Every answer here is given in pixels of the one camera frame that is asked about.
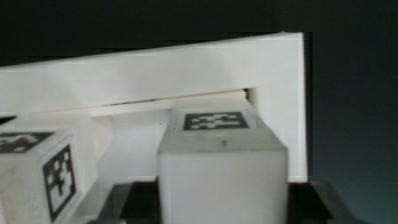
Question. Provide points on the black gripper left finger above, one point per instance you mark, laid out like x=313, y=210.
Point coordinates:
x=132, y=204

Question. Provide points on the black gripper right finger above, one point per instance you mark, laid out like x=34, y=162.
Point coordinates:
x=317, y=206

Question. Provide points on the white chair leg with marker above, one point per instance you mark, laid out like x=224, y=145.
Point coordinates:
x=40, y=177

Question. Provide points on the small white part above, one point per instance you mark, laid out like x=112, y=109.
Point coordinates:
x=223, y=169

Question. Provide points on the white chair seat part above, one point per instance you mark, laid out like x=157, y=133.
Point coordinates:
x=132, y=81

